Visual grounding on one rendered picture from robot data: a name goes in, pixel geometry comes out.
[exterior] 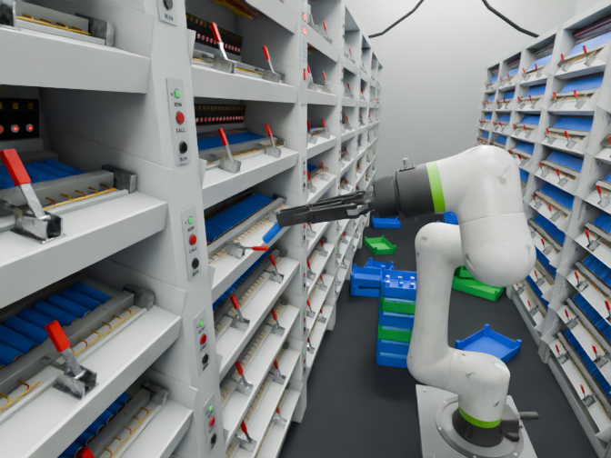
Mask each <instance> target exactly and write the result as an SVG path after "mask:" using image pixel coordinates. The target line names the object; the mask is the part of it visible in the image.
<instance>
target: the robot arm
mask: <svg viewBox="0 0 611 458"><path fill-rule="evenodd" d="M403 164H404V167H400V168H399V169H397V170H396V178H394V177H393V176H392V175H390V176H387V177H382V178H378V179H375V180H374V182H373V191H368V192H366V191H365V190H364V189H360V190H358V191H355V192H353V193H349V194H341V195H338V196H334V197H330V198H326V199H323V200H318V201H317V203H313V204H304V205H299V206H295V207H290V208H286V209H281V210H280V211H279V212H280V213H276V214H275V216H276V220H277V222H278V226H279V228H281V227H286V226H290V225H295V224H304V223H309V222H311V224H318V223H324V222H331V221H337V220H344V219H357V218H359V215H363V214H368V212H369V211H373V210H377V212H378V215H379V217H380V218H388V217H394V216H399V215H400V212H402V214H403V216H404V218H405V219H409V218H415V220H416V221H419V220H418V219H419V218H418V217H420V216H425V215H430V214H440V213H445V212H453V213H455V214H456V216H457V221H458V224H459V225H453V224H444V223H431V224H427V225H425V226H424V227H422V228H421V229H420V230H419V232H418V233H417V235H416V239H415V248H416V310H415V319H414V326H413V332H412V336H411V341H410V345H409V349H408V353H407V357H406V365H407V368H408V371H409V372H410V373H411V375H412V376H413V377H414V378H415V379H416V380H417V381H418V382H420V383H424V384H428V385H431V386H434V387H436V388H439V389H442V390H445V391H448V392H450V393H456V394H458V397H457V401H458V408H457V409H456V410H455V411H454V413H453V418H452V423H453V426H454V428H455V430H456V432H457V433H458V434H459V435H460V436H461V437H462V438H463V439H464V440H466V441H467V442H469V443H471V444H473V445H476V446H480V447H485V448H489V447H495V446H497V445H499V444H500V443H501V442H502V441H503V439H504V437H505V438H506V439H508V440H510V441H512V442H519V439H520V436H519V434H518V433H519V428H523V426H522V425H519V422H520V420H538V418H539V417H538V414H537V412H518V411H517V410H516V409H514V408H512V409H511V407H510V406H509V404H506V396H507V390H508V384H509V377H510V374H509V371H508V368H507V367H506V365H505V364H504V363H503V362H502V361H501V360H499V359H498V358H496V357H494V356H493V355H490V354H487V353H477V352H469V351H462V350H457V349H454V348H451V347H449V346H448V343H447V329H448V312H449V303H450V294H451V288H452V282H453V278H454V272H455V269H456V268H457V267H458V266H462V265H463V266H465V267H466V269H467V271H468V272H469V273H470V274H471V275H472V276H473V277H475V279H476V280H478V281H479V282H481V283H483V284H487V285H491V286H496V287H505V286H510V285H513V284H517V283H519V282H521V281H522V280H524V279H525V278H526V277H527V276H528V275H529V274H530V273H531V271H532V270H533V268H534V265H535V262H536V249H535V245H534V242H533V240H532V237H531V234H530V231H529V228H528V225H527V221H526V216H525V212H524V204H523V197H522V191H521V183H520V173H519V168H518V165H517V163H516V160H515V159H514V157H513V156H512V155H511V154H510V153H508V152H507V151H505V150H503V149H501V148H499V147H496V146H492V145H480V146H476V147H473V148H470V149H468V150H466V151H464V152H463V153H460V154H456V155H454V156H451V157H448V158H446V159H442V160H438V161H434V162H430V163H426V164H419V165H414V164H412V165H410V164H409V162H408V158H404V159H403Z"/></svg>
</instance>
